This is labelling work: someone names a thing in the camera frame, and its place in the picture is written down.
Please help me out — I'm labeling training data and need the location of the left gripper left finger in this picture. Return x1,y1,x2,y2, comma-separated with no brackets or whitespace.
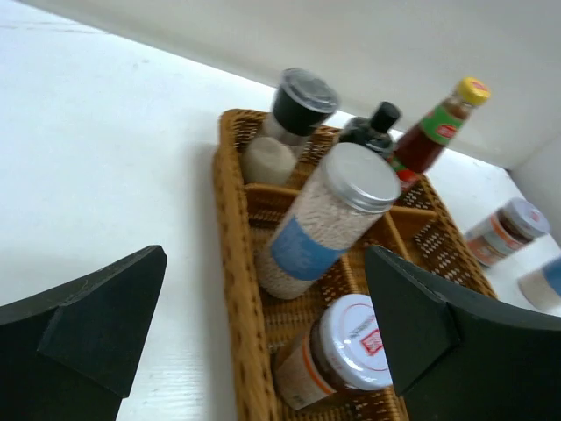
1,246,167,420

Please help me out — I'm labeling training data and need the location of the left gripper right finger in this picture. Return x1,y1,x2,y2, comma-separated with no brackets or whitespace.
365,246,560,420

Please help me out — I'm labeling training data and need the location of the spice jar white lid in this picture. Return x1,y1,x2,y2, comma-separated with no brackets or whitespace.
273,292,394,412
465,197,550,268

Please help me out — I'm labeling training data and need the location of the tall blue-label shaker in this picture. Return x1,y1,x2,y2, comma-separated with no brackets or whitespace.
255,143,401,300
518,257,560,311

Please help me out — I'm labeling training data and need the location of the red sauce bottle yellow cap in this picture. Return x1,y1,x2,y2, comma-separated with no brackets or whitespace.
387,77,490,192

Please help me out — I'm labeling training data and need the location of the black-top salt grinder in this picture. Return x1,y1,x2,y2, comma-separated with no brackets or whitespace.
334,101,401,159

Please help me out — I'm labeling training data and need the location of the brown wicker divided basket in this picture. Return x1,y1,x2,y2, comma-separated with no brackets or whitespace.
213,109,494,420

